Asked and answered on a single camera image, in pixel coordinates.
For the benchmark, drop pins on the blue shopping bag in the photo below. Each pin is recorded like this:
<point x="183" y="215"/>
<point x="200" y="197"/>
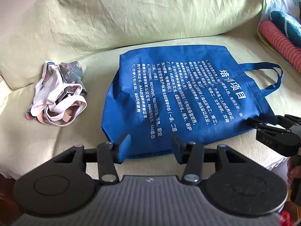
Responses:
<point x="164" y="87"/>

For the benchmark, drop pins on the patterned small packet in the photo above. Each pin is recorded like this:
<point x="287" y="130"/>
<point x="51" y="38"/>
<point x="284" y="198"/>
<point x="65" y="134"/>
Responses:
<point x="71" y="71"/>

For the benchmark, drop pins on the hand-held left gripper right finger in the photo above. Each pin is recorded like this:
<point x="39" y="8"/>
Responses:
<point x="176" y="147"/>

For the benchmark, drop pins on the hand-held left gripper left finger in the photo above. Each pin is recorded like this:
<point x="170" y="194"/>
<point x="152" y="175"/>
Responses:
<point x="124" y="149"/>

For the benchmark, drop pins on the green cushion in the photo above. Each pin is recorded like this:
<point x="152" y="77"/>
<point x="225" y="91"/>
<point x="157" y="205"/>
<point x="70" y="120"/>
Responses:
<point x="141" y="16"/>

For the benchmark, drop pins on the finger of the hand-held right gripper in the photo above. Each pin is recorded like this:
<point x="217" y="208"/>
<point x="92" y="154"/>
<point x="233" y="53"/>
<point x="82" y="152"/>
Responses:
<point x="268" y="117"/>
<point x="255" y="122"/>

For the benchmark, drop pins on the teal cushion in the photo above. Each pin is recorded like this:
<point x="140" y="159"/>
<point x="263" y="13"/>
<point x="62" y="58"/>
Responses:
<point x="287" y="23"/>

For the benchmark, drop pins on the pink ribbed roll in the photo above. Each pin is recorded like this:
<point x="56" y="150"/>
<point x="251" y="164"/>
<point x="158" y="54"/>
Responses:
<point x="279" y="40"/>

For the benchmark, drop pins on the small red thing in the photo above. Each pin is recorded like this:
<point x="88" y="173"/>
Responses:
<point x="285" y="216"/>

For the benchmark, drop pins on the person's right hand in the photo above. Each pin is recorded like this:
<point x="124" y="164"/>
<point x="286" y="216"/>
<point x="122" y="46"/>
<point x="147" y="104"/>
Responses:
<point x="292" y="174"/>

